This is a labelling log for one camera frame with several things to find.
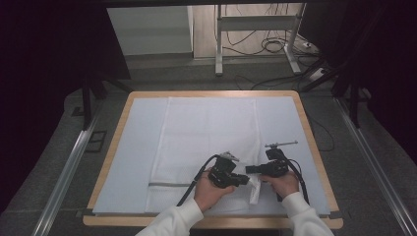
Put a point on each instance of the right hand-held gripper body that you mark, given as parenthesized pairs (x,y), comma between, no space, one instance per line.
(275,165)

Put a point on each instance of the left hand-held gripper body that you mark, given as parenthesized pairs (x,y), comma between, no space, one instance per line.
(223,172)

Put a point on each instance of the white cloth towel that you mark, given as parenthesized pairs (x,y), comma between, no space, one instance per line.
(203,131)

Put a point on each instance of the person's right hand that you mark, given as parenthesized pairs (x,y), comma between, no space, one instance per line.
(283,185)

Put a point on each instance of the person's left hand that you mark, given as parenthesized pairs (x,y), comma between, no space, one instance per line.
(209,195)

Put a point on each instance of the grey tape piece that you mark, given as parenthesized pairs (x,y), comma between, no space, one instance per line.
(86,212)
(336,215)

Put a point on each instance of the white table mat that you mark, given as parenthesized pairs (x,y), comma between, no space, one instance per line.
(131,147)

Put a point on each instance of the black metal stand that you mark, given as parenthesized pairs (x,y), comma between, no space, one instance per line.
(354,105)
(87,105)

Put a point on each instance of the white power strip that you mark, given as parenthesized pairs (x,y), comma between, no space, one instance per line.
(317,74)

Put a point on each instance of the wooden table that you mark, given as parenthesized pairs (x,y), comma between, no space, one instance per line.
(131,222)

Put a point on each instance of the black floor outlet plate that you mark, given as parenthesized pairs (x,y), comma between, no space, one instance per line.
(96,141)

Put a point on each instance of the dark curtain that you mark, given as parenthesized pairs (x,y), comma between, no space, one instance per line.
(387,65)
(39,82)

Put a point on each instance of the small black floor plate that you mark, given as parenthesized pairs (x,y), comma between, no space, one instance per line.
(77,111)

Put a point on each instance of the white cabinet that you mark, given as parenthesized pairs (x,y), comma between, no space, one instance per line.
(150,31)

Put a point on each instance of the metal floor rail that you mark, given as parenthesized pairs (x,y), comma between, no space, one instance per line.
(377,170)
(65,177)

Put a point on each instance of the white metal desk frame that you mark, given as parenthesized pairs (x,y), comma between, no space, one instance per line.
(254,23)

